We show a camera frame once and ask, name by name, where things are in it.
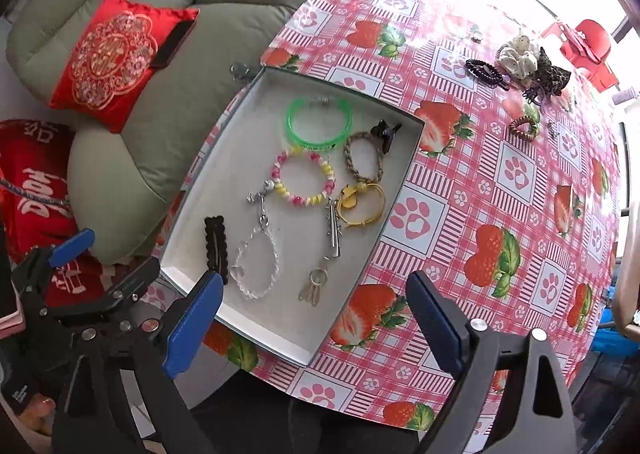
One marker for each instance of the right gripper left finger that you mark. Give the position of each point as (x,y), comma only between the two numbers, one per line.
(186,322)

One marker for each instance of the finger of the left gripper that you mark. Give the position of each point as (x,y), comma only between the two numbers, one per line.
(72,248)
(130,289)

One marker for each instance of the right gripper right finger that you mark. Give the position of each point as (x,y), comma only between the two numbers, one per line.
(441,322)

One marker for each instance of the black snap hair clip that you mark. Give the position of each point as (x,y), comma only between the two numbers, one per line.
(216,246)

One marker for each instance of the silver bar keychain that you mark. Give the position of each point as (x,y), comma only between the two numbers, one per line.
(319,275)

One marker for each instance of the clear crystal bead keychain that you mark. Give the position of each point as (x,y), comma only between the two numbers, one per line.
(256,267)

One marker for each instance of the black claw hair clip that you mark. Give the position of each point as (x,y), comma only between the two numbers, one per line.
(385,134)

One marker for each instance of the green translucent bangle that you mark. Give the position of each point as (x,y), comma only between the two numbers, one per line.
(318,123)

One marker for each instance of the red printed fabric bag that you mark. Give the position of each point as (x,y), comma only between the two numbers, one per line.
(34,157)

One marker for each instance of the beige green sofa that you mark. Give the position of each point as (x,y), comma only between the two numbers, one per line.
(122,184)

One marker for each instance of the strawberry plaid tablecloth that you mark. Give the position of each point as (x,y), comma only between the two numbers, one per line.
(509,209)

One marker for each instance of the blue storage box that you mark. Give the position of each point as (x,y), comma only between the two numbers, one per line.
(607,340)

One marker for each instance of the white shallow cardboard box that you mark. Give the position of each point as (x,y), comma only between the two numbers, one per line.
(246,145)

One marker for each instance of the red embroidered cushion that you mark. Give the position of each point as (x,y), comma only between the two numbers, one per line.
(111,62)

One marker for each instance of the tan dining chair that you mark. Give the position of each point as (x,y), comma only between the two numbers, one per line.
(626,296)

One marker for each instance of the black smartphone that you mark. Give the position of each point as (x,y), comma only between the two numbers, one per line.
(170,46)

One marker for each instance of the metal tablecloth clip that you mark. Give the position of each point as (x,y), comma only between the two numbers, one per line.
(243,73)

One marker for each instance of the dark leopard scrunchie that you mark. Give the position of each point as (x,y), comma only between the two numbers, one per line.
(548,80)

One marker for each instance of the white polka dot scrunchie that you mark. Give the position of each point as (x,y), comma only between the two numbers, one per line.
(519,57)

